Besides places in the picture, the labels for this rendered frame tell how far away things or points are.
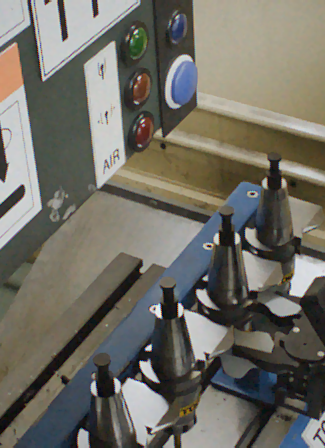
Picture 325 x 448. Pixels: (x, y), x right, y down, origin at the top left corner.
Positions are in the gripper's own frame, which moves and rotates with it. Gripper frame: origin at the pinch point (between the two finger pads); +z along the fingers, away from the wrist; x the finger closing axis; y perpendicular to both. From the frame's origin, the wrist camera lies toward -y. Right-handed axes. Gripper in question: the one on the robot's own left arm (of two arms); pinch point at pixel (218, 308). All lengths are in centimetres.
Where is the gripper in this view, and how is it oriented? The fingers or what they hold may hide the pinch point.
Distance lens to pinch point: 113.6
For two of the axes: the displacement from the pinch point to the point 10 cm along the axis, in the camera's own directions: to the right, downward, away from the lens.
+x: 5.0, -5.5, 6.7
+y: 0.2, 7.8, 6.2
